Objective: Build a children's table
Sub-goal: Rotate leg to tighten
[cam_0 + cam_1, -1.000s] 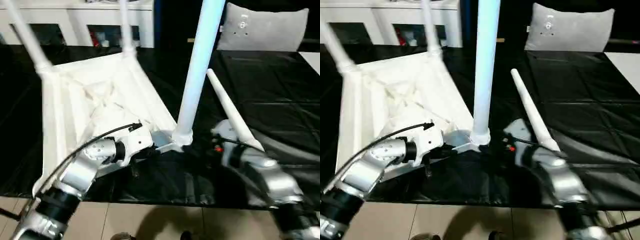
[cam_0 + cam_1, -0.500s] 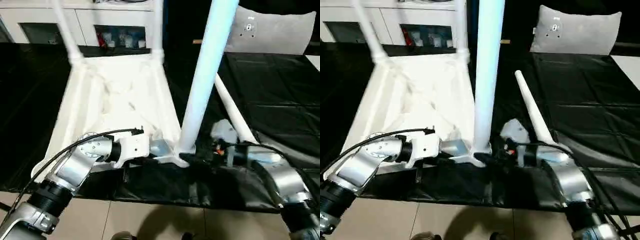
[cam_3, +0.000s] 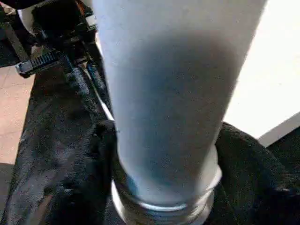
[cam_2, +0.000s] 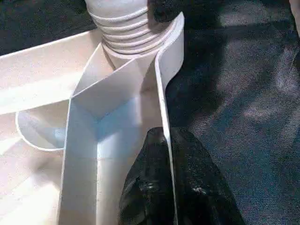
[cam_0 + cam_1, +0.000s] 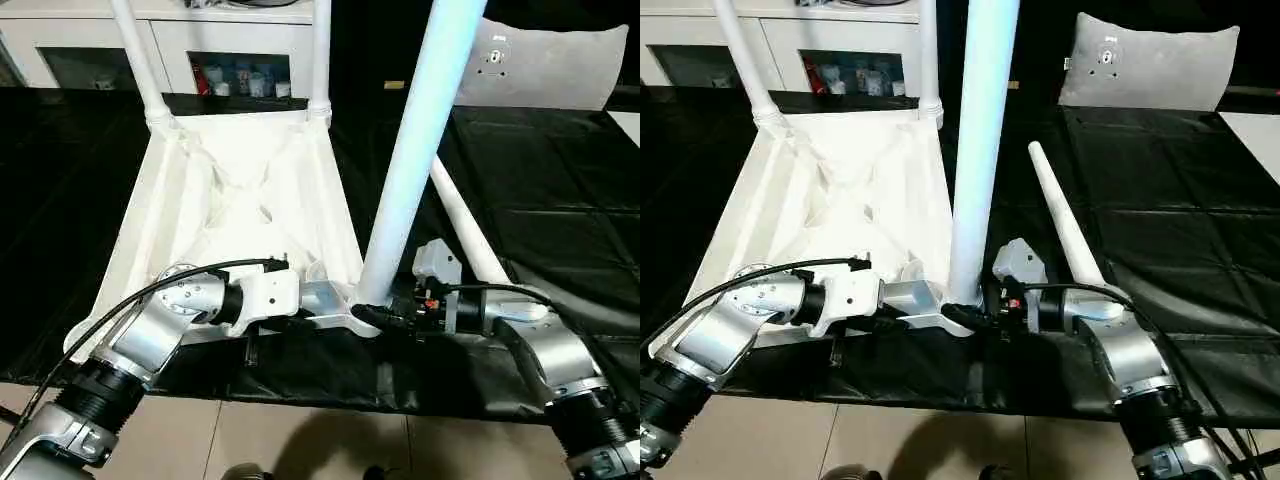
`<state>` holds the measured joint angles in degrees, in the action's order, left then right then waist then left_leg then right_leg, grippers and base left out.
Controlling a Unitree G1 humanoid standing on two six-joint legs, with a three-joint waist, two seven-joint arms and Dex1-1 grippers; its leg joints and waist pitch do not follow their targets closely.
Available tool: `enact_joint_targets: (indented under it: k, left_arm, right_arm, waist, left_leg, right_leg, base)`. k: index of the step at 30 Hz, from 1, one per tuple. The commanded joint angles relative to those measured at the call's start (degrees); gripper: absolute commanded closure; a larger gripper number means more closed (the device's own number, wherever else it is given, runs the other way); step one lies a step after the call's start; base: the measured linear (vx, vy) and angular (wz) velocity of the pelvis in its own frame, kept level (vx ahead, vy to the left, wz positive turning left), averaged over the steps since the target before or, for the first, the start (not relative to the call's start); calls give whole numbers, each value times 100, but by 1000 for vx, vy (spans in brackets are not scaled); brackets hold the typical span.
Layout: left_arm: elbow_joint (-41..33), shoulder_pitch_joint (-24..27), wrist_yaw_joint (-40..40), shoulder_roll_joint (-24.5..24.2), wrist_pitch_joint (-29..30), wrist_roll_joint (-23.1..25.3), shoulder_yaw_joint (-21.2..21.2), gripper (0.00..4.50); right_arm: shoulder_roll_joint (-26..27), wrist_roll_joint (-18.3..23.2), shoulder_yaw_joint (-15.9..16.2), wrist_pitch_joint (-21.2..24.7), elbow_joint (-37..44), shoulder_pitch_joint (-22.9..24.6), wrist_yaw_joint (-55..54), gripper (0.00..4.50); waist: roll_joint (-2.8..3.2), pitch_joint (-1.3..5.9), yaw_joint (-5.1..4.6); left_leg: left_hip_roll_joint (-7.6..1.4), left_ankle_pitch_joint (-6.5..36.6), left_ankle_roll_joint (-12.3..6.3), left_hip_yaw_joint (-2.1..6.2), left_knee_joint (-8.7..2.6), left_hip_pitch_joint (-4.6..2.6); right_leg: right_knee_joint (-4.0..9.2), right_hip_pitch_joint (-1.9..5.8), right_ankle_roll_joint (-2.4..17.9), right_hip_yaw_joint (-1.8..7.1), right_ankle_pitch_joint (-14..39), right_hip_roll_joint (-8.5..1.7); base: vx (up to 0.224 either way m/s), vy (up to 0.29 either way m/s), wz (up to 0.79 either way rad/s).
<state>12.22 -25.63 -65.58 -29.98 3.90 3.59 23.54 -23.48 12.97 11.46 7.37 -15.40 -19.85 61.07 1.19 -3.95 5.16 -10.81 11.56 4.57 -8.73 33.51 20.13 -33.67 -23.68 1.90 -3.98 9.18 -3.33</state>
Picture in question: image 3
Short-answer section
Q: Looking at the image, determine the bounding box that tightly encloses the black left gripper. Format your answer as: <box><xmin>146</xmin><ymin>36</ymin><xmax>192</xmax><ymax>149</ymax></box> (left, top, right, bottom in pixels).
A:
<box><xmin>0</xmin><ymin>0</ymin><xmax>115</xmax><ymax>122</ymax></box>

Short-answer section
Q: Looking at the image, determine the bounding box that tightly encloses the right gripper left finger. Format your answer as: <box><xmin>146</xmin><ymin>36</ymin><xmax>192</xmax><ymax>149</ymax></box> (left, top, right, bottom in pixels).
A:
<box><xmin>58</xmin><ymin>120</ymin><xmax>120</xmax><ymax>225</ymax></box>

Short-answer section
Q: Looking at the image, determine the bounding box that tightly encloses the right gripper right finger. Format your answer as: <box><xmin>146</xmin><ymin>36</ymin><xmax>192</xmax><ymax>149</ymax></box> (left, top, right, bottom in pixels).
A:
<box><xmin>210</xmin><ymin>122</ymin><xmax>300</xmax><ymax>225</ymax></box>

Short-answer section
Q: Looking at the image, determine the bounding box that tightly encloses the white plastic table leg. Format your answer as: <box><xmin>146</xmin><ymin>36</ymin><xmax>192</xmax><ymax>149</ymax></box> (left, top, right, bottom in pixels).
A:
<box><xmin>91</xmin><ymin>0</ymin><xmax>269</xmax><ymax>208</ymax></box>

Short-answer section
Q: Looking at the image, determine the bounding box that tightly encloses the white plastic table top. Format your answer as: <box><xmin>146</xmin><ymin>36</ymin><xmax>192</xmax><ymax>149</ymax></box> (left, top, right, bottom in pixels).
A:
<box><xmin>110</xmin><ymin>0</ymin><xmax>300</xmax><ymax>225</ymax></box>

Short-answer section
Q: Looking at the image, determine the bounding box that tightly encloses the black work mat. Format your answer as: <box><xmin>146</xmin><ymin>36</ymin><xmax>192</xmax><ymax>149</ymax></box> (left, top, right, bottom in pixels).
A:
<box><xmin>0</xmin><ymin>63</ymin><xmax>300</xmax><ymax>225</ymax></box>

